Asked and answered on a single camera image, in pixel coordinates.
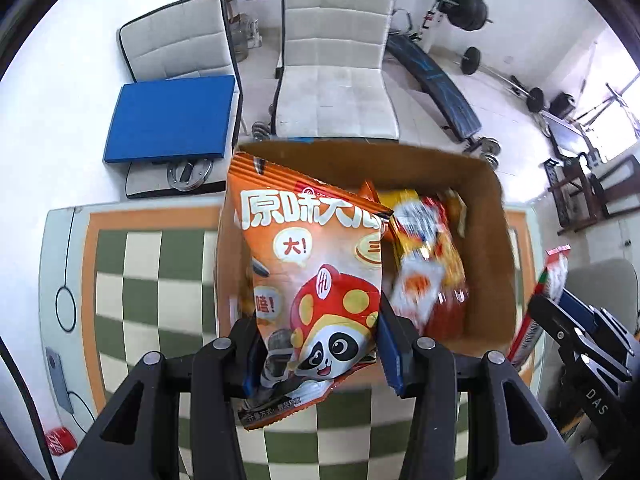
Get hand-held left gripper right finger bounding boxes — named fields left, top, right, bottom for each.
left=377, top=296, right=583, bottom=480

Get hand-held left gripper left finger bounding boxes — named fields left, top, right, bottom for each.
left=60, top=316, right=268, bottom=480

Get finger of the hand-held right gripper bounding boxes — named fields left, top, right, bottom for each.
left=527, top=292, right=632, bottom=384
left=559, top=289, right=639, bottom=357

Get red white green snack packet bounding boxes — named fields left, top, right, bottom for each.
left=507, top=245, right=571, bottom=371

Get yellow snack packet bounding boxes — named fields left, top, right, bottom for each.
left=377, top=189, right=468, bottom=296

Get orange panda snack packet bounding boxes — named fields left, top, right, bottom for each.
left=226, top=152, right=396, bottom=431

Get cardboard box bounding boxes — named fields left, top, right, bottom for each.
left=214, top=140, right=518, bottom=391

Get grey white chair back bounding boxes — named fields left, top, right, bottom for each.
left=565, top=259, right=640, bottom=336

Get dark red snack packet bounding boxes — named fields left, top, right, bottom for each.
left=425, top=290, right=468, bottom=337

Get white orange snack packet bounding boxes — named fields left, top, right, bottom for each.
left=390, top=255, right=446, bottom=328

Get dark wooden chairs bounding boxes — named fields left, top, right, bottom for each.
left=542, top=152, right=640, bottom=233

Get green cream checkered table mat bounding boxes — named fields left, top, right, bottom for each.
left=82, top=207, right=538, bottom=480

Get chrome dumbbell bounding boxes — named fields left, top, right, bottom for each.
left=462, top=135, right=501, bottom=168

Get grey phone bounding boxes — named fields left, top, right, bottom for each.
left=45, top=347, right=71, bottom=411

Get red soda can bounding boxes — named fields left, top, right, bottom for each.
left=44, top=427, right=78, bottom=457

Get black bag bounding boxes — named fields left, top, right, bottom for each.
left=547, top=91, right=578, bottom=121

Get floor barbell with small plates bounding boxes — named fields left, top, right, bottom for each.
left=460, top=46, right=546, bottom=113

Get blue cushion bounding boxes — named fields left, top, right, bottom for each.
left=102, top=75, right=237, bottom=165

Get black blue weight bench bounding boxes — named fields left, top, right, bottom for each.
left=387, top=35, right=483, bottom=141

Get tall white padded chair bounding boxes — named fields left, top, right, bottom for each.
left=272, top=0, right=401, bottom=141

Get clear plastic bottle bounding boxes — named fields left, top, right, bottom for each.
left=230, top=12, right=263, bottom=61

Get white chair with black frame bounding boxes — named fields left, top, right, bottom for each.
left=117, top=0, right=246, bottom=198

